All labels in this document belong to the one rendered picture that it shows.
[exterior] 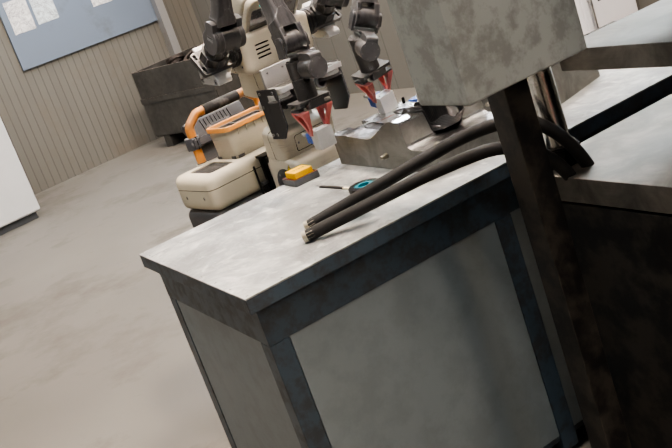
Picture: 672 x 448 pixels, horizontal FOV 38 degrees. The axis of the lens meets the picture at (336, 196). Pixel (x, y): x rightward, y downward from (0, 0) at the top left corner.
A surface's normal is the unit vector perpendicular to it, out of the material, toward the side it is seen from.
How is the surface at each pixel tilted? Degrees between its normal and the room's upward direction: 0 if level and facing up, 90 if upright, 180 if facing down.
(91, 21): 90
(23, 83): 90
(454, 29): 90
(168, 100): 90
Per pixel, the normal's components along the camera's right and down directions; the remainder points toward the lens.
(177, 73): -0.62, 0.41
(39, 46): 0.59, 0.02
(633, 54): -0.81, 0.40
